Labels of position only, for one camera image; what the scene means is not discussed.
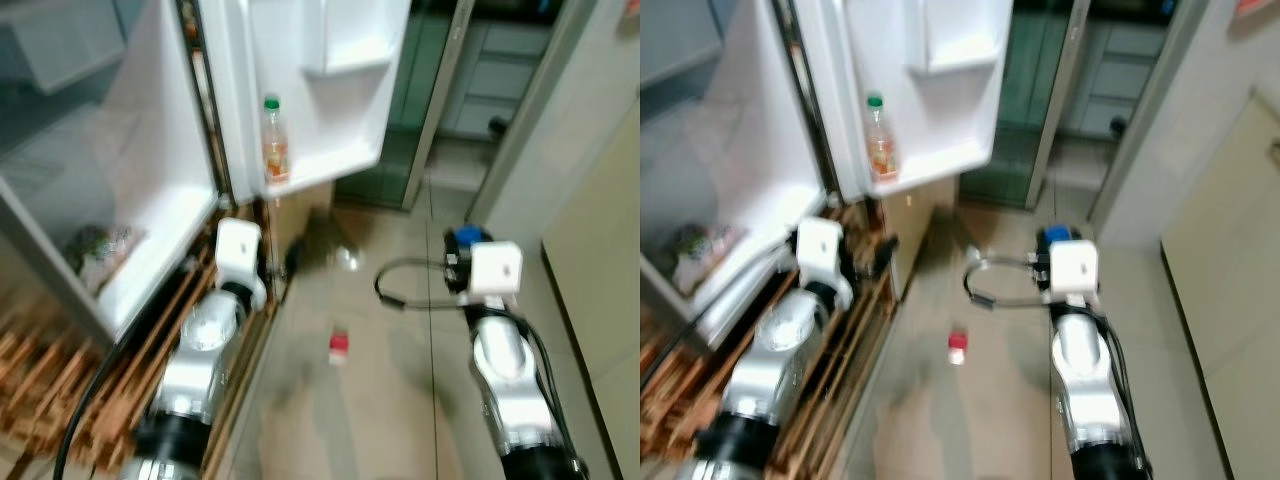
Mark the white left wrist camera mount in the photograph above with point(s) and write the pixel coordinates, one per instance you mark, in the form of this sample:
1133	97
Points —
238	250
822	248

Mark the beige fridge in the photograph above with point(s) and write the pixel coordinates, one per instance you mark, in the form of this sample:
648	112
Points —
150	150
770	150

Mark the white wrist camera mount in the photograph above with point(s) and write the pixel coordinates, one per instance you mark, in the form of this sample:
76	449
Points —
238	250
1075	270
822	248
497	268

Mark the sliding glass door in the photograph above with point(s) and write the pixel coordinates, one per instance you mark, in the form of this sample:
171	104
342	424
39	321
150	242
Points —
440	100
1060	100

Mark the white kitchen cabinets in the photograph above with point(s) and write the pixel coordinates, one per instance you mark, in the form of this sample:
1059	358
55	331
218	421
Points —
500	80
1120	80

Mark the bag of vegetables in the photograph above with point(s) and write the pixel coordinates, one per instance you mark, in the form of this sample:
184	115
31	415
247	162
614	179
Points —
705	250
100	250

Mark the small red white bottle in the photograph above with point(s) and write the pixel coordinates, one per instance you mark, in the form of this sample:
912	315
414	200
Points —
339	345
959	342

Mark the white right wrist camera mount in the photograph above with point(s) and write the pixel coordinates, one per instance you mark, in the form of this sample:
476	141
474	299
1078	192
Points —
497	268
1075	270

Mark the beige cabinet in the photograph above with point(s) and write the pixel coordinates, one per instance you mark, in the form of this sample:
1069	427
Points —
600	300
1230	300

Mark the fridge door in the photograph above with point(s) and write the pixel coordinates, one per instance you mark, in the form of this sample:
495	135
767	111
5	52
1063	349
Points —
940	120
330	120

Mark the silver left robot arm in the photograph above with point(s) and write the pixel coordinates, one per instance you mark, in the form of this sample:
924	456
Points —
780	360
200	370

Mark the green cap drink bottle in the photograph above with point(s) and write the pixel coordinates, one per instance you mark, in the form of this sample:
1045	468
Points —
275	150
881	150

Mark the small black object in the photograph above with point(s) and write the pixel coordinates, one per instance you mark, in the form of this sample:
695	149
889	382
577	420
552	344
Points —
1118	127
497	126

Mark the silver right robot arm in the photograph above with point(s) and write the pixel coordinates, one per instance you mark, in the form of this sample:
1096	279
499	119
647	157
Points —
505	370
1085	370

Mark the wooden slatted rack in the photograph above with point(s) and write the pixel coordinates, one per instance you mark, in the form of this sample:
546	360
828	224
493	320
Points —
30	380
660	400

